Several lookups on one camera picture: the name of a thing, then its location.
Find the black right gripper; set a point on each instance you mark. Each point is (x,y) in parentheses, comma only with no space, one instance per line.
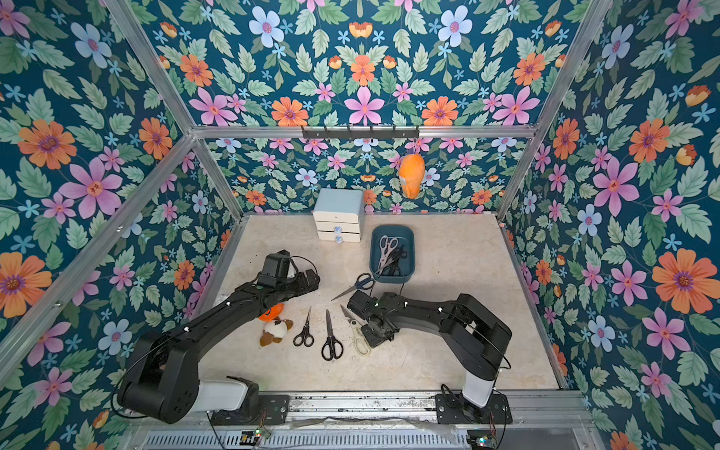
(377,328)

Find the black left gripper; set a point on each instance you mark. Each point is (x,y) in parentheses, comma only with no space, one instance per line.
(304,287)

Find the cream kitchen scissors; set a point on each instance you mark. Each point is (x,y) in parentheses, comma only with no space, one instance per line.
(359,342)

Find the large black scissors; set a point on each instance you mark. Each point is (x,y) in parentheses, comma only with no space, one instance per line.
(392,266)

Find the pink kitchen scissors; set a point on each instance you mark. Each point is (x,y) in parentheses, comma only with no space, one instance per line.
(386,245)

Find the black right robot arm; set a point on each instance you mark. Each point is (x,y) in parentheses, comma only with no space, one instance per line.
(475,335)

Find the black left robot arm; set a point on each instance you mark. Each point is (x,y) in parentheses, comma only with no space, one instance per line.
(162,380)

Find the black scissors centre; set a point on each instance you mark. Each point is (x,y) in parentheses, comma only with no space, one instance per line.
(332,349)

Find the small black scissors left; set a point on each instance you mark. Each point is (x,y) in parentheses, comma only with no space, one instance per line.
(305,338)

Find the teal plastic storage box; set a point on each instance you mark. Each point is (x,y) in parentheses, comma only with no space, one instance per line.
(406,239)

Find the orange tiger plush toy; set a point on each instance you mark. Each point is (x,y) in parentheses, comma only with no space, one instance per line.
(272,314)

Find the brown white plush toy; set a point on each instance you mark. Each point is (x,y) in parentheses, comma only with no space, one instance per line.
(275,331)

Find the cream mini drawer cabinet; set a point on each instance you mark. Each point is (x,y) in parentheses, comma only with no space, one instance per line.
(339,207)

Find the orange plush toy hanging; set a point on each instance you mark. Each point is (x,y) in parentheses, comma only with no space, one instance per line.
(411,175)

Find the white ventilation grille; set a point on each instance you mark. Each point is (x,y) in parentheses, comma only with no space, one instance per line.
(306,439)

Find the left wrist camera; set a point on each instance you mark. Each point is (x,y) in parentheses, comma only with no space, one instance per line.
(276,269)

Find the blue handled scissors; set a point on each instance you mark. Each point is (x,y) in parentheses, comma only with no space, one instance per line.
(363,282)

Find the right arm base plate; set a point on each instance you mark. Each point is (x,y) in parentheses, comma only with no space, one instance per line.
(454,409)

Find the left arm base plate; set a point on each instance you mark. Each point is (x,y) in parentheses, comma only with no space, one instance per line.
(261,410)

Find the black wall hook rail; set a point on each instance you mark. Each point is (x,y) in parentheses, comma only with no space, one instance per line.
(352,132)

